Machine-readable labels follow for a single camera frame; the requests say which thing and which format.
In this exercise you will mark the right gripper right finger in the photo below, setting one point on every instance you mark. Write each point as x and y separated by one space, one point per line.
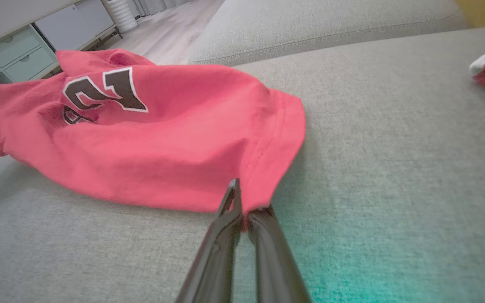
274 261

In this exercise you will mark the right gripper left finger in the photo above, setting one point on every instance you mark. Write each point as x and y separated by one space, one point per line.
217 252

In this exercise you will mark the red jersey with number print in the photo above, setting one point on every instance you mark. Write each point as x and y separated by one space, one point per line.
175 139

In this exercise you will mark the yellow and grey sofa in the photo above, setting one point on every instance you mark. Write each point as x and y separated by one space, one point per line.
394 147

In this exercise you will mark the grey sofa seat cushion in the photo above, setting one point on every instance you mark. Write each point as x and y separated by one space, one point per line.
310 29

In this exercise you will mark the grey curtain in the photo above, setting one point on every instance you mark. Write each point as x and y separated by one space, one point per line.
154 6

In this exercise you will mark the white ribbed floor vase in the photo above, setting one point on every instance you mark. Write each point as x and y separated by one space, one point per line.
122 14

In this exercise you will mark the grey sideboard cabinet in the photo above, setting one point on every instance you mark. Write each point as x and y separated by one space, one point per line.
78 23

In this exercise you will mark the white table with mint drawers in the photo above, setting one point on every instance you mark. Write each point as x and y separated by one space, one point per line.
15 54

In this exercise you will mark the large yellow sofa backrest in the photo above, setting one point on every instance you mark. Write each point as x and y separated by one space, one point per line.
482 10

